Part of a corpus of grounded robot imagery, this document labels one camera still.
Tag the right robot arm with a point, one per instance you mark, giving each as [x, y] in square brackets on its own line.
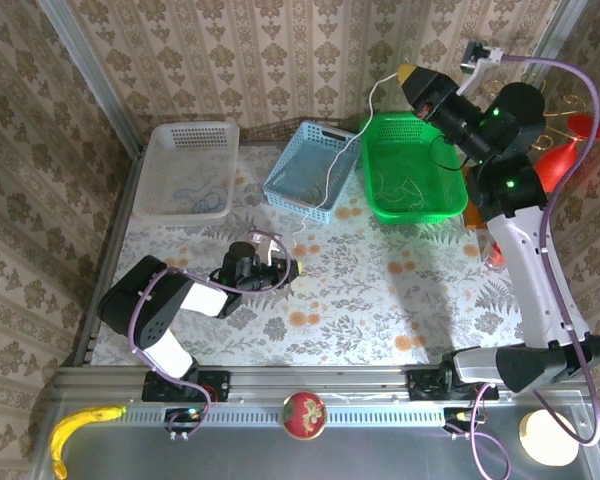
[535, 280]

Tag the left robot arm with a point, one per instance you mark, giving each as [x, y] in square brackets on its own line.
[145, 300]

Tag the red wine glass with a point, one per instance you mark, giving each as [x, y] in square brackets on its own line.
[587, 127]

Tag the floral tablecloth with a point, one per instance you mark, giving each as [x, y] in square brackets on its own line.
[360, 310]

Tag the blue plastic basket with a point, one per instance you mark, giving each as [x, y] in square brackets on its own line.
[300, 185]

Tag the orange mat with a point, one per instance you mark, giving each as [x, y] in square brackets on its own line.
[472, 220]

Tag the green plastic basket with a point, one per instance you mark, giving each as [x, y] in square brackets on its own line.
[430, 210]

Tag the white plastic basket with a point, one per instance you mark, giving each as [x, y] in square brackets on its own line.
[185, 155]

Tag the red foil candy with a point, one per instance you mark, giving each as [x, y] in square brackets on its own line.
[497, 257]

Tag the red round pincushion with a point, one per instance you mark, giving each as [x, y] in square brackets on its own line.
[304, 415]

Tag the small black connector board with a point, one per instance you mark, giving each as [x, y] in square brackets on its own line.
[455, 415]
[180, 415]

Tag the yellow banana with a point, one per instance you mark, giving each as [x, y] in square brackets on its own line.
[62, 435]

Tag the cream round disc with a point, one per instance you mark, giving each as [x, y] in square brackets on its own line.
[550, 437]

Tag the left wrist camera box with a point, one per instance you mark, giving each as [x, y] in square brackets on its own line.
[267, 245]

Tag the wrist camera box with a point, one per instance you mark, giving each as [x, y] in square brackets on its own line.
[267, 245]
[472, 52]

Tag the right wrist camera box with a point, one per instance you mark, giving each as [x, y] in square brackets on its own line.
[472, 52]

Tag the aluminium frame post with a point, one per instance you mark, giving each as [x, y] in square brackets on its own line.
[95, 80]
[555, 35]

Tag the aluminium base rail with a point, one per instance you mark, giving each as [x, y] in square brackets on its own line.
[320, 382]

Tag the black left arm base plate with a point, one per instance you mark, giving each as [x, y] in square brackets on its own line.
[220, 385]

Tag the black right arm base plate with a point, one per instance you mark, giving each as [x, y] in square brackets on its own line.
[422, 387]

